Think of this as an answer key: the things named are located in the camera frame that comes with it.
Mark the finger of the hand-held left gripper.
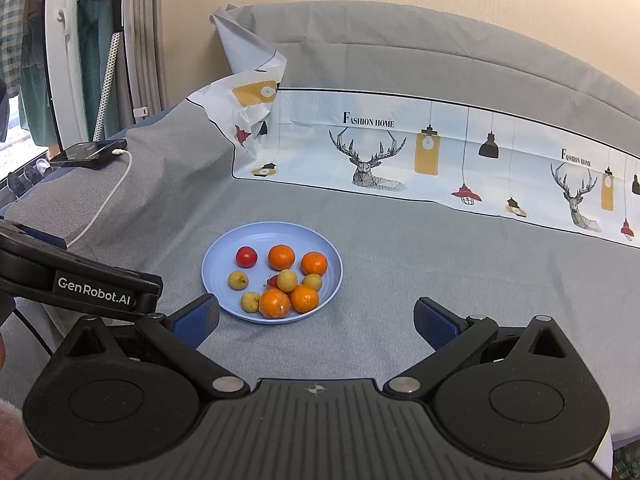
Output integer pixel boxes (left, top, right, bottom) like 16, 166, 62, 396
131, 274, 164, 315
0, 220, 69, 254

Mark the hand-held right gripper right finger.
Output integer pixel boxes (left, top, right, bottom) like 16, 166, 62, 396
382, 296, 583, 401

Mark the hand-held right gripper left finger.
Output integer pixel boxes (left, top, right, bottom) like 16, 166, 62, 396
62, 294, 251, 401

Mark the blue plate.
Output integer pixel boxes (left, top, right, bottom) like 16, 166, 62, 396
201, 221, 344, 328

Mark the plastic-wrapped tangerine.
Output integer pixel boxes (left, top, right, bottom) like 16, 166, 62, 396
258, 287, 292, 321

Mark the grey bed cover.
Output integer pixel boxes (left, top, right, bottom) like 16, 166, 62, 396
0, 0, 640, 456

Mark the black smartphone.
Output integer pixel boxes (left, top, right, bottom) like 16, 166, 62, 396
49, 139, 128, 168

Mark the pink fuzzy clothing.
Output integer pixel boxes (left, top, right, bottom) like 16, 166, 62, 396
0, 400, 38, 462

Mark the deer printed cloth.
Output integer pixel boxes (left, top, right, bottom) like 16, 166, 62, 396
186, 2, 640, 250

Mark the grey curtain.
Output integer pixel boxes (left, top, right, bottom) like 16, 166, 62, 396
135, 0, 166, 113

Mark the plaid shirt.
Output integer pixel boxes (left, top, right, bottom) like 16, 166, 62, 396
0, 0, 31, 96

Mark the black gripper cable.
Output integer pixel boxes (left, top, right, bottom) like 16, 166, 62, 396
12, 307, 53, 356

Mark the white charging cable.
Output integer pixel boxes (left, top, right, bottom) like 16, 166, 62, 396
66, 147, 133, 248

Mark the garment steamer with dotted hose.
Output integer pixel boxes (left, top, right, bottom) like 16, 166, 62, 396
89, 0, 127, 143

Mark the white door frame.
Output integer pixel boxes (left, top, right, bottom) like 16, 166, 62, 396
44, 0, 98, 158

